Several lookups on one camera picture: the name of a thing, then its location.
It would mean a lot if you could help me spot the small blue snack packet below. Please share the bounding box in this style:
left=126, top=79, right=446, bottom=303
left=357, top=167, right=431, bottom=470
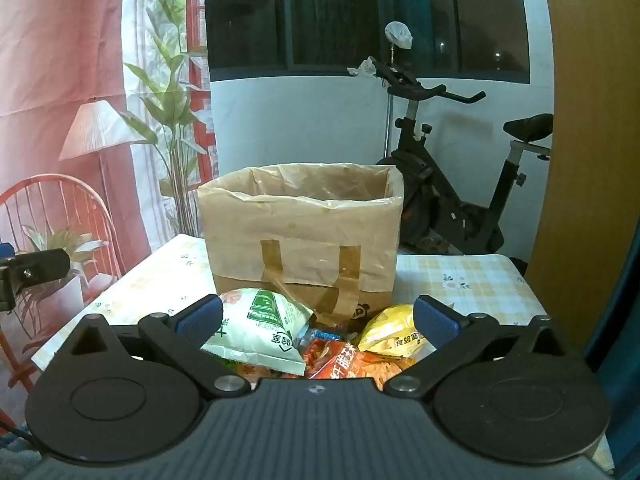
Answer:
left=295, top=327, right=351, bottom=348

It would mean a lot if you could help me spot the wall poster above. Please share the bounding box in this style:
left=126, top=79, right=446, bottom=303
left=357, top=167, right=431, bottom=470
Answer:
left=0, top=0, right=219, bottom=411

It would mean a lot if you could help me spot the thin metal pole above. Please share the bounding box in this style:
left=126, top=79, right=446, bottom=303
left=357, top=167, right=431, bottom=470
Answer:
left=385, top=42, right=397, bottom=161

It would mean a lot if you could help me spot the black exercise bike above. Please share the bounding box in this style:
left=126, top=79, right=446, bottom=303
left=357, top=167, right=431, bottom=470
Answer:
left=372, top=57, right=555, bottom=256

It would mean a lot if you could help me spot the wooden door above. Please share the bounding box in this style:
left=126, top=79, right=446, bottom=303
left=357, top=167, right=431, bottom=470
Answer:
left=527, top=0, right=640, bottom=351

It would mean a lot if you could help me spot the white green snack packet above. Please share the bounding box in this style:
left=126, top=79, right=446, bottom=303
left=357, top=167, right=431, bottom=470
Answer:
left=202, top=287, right=315, bottom=376

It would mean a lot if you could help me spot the dark window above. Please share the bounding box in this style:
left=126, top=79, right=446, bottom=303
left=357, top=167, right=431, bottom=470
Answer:
left=205, top=0, right=531, bottom=85

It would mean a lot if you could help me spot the white cloth on handlebar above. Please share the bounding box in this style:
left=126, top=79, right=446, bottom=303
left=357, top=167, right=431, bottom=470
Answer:
left=346, top=56, right=377, bottom=79

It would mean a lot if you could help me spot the brown taped cardboard box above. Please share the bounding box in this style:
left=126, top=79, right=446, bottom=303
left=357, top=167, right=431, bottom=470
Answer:
left=197, top=162, right=405, bottom=331

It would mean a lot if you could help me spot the yellow puffed snack bag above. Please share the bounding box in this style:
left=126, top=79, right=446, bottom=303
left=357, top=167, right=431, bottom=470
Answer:
left=357, top=304, right=431, bottom=358

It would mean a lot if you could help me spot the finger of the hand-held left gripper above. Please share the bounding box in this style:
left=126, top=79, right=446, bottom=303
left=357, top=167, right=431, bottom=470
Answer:
left=0, top=242, right=71, bottom=311

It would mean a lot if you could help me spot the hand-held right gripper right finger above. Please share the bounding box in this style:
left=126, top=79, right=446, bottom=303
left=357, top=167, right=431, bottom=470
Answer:
left=382, top=294, right=573, bottom=401

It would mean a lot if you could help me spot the white plastic bag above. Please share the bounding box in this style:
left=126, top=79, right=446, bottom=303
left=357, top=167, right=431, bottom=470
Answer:
left=384, top=21, right=414, bottom=51

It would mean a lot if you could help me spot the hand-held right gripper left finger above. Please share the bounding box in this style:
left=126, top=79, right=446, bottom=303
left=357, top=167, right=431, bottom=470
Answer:
left=65, top=294, right=253, bottom=401

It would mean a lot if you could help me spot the orange red snack packet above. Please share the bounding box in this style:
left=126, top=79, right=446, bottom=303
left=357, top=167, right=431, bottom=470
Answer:
left=235, top=337, right=416, bottom=391

